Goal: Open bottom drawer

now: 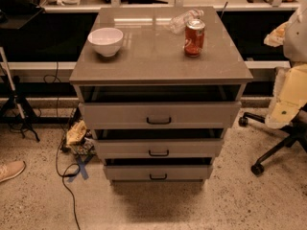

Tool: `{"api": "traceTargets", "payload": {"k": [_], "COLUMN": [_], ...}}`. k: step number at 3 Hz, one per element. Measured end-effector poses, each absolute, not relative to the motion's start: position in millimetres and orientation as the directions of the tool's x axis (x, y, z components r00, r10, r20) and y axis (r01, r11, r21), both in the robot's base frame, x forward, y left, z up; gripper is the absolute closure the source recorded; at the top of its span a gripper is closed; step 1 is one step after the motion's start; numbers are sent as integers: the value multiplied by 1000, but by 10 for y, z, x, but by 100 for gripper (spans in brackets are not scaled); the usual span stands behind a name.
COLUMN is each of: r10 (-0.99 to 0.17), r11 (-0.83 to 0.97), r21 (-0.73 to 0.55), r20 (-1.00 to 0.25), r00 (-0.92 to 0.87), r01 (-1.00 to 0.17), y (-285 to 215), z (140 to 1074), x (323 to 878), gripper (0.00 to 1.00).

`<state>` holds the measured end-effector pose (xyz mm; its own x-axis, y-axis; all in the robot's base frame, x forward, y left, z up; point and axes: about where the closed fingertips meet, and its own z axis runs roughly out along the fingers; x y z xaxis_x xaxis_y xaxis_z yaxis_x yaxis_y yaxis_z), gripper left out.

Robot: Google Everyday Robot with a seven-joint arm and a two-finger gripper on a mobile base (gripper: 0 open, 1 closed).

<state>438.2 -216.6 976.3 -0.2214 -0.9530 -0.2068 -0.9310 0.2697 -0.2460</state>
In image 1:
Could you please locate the grey bottom drawer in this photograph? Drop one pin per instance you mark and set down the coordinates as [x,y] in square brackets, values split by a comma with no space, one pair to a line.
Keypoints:
[157,173]

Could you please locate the grey drawer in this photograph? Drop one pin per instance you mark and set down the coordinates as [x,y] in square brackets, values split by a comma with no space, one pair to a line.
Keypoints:
[158,148]
[157,173]
[159,115]

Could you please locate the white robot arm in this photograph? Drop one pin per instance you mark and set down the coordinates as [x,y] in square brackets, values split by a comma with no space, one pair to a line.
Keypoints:
[290,88]

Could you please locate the grey drawer cabinet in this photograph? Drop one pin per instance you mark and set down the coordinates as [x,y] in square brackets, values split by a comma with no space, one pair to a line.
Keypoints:
[151,67]

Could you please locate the grey top drawer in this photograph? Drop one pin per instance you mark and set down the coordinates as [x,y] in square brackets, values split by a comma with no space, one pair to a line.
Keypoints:
[159,115]

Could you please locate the grey middle drawer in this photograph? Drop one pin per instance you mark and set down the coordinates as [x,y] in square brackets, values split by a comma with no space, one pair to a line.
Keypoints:
[158,148]

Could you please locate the yellow chip bag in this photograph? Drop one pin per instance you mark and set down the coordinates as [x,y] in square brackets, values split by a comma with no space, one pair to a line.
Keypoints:
[76,133]

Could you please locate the red soda can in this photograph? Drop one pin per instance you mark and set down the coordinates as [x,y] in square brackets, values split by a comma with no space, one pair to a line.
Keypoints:
[194,37]

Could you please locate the white ceramic bowl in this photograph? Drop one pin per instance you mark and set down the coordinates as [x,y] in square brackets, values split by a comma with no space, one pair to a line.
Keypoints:
[106,41]

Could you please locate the clear plastic bottle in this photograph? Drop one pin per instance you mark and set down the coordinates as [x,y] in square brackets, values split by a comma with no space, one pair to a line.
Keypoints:
[177,24]

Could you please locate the blue tape cross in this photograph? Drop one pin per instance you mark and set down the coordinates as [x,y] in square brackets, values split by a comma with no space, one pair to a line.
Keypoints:
[82,161]

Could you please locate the black tripod stand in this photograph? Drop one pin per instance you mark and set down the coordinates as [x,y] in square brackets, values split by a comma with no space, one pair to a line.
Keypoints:
[24,108]

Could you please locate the black office chair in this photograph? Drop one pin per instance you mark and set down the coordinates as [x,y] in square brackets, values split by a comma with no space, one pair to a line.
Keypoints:
[255,139]

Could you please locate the tan shoe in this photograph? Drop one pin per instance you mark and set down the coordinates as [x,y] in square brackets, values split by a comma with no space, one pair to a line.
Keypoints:
[11,170]

